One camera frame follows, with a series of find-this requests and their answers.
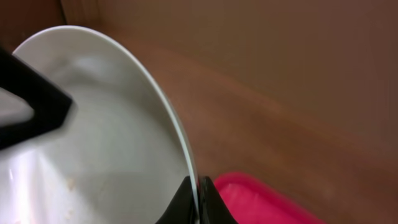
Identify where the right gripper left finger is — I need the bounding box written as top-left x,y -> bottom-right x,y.
155,176 -> 196,224

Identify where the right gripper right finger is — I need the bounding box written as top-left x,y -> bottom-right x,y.
198,176 -> 238,224

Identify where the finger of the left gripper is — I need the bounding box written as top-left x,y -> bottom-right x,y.
1,49 -> 73,149

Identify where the white plate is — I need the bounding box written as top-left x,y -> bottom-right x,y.
1,26 -> 198,223

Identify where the red plastic tray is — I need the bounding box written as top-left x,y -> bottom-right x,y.
214,172 -> 325,224

